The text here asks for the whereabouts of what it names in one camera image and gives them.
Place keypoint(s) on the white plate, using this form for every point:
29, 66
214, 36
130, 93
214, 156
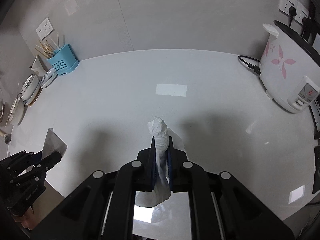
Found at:
48, 78

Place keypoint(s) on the left hand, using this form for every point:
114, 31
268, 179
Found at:
28, 220

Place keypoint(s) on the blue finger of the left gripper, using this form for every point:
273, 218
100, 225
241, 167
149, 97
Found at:
49, 161

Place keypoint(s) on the stacked white bowls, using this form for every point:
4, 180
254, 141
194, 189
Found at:
30, 88

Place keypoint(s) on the wall power socket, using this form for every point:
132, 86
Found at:
302, 11
44, 29

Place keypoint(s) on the white bowl with rack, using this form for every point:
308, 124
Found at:
17, 111

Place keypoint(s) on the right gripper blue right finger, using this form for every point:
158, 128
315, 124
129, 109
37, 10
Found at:
170, 163

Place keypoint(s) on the left wall power socket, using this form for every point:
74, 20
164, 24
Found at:
44, 29

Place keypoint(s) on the wooden chopsticks bundle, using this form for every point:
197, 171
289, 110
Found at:
48, 49

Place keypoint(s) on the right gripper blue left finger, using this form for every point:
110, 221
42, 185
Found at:
151, 168

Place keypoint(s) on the white tissue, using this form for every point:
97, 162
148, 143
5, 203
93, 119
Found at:
161, 192

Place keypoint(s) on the white pink rice cooker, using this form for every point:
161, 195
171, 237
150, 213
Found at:
289, 68

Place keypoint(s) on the right wall power socket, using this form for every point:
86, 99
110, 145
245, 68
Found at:
302, 11

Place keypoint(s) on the black metal rack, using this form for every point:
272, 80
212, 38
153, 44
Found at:
310, 24

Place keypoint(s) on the blue utensil holder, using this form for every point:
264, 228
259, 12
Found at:
64, 61

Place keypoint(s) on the white ceramic jug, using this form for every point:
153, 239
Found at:
37, 67

